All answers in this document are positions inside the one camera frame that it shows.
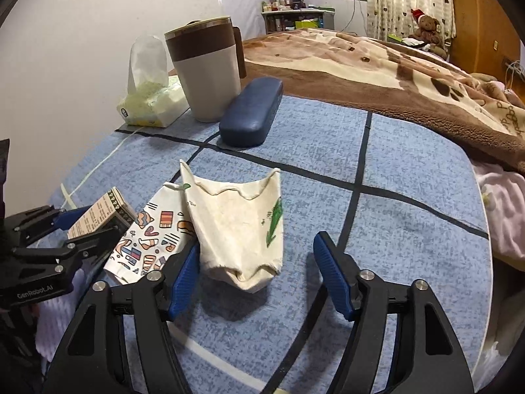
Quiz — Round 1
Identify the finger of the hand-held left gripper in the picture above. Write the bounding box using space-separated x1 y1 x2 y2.
12 224 124 274
8 205 96 249

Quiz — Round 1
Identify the blue glasses case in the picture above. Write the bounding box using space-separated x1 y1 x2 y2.
219 77 284 147

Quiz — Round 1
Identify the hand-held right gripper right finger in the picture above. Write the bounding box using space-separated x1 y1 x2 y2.
313 231 476 394

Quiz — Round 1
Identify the blue checked tablecloth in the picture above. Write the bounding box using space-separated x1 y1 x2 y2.
41 94 491 394

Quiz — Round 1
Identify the orange wooden wardrobe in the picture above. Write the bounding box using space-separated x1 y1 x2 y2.
447 0 525 83

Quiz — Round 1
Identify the brown teddy bear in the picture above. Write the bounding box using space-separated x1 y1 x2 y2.
410 8 448 58

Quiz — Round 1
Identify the heart patterned curtain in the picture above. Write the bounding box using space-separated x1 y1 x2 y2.
365 0 457 42

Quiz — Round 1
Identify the pink cloth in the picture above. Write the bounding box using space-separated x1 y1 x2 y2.
470 74 525 272

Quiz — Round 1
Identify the beige mug with brown band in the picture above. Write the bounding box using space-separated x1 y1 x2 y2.
164 16 247 123

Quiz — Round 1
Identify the small brown cardboard box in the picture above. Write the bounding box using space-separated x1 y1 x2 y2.
67 186 138 241

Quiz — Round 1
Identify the brown printed blanket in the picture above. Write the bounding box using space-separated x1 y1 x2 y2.
242 29 525 173

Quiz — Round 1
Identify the patterned crushed paper cup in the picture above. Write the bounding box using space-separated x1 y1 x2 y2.
103 181 198 286

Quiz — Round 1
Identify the yellow tissue pack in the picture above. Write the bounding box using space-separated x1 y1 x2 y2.
116 35 190 128

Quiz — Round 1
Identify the cream crushed paper cup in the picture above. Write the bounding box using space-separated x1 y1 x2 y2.
179 159 284 294

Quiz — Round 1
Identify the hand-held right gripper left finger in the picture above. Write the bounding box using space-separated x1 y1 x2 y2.
43 241 201 394

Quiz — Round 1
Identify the cluttered dresser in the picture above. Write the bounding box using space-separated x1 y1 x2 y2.
261 6 337 35

